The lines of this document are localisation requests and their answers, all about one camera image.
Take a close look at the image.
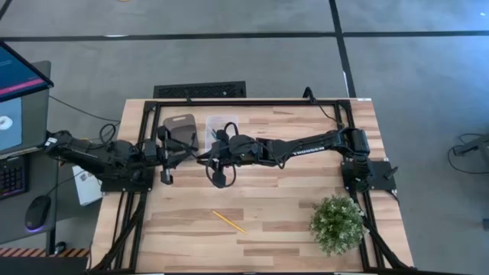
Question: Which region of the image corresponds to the small artificial green plant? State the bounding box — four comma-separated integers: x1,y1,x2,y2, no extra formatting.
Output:
308,193,369,257

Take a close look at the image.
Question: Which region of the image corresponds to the grey floor stand leg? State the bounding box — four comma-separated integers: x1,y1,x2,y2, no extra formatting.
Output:
452,134,489,156

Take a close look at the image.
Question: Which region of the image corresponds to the black aluminium table frame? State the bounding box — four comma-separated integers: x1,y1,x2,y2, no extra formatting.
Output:
88,98,418,274

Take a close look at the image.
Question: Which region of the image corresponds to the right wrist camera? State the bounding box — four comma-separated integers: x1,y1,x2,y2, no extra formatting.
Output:
211,170,228,190

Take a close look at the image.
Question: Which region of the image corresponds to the black perforated panel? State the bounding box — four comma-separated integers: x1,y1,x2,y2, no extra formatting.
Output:
152,80,248,99

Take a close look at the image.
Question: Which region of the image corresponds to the black power cable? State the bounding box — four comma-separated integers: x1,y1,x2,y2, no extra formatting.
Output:
303,86,347,131

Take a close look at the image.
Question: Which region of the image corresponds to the yellow pencil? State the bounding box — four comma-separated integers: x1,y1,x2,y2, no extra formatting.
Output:
212,210,248,236

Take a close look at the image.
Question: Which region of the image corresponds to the clear plastic bin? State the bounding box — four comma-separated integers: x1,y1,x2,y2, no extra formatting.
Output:
205,114,240,146

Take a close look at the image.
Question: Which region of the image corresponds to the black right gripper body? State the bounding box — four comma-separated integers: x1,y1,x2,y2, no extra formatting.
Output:
219,134,262,167

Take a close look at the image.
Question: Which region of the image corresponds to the black backlit keyboard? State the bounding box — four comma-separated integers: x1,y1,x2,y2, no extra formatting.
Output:
0,154,29,202

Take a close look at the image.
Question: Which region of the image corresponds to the black computer mouse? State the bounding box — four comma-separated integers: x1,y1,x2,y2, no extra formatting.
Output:
24,194,53,232

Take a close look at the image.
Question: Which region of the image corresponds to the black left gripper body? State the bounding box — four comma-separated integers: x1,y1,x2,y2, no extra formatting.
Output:
143,125,171,171

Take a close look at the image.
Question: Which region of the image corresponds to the dark grey side desk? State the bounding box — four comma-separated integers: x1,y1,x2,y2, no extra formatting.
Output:
0,129,62,246

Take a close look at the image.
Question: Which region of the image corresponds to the monitor with grey bezel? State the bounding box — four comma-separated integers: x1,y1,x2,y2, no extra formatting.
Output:
0,60,53,157

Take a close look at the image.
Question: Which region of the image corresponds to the monitor with pink stripe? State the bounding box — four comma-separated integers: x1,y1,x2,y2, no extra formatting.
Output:
0,40,55,104

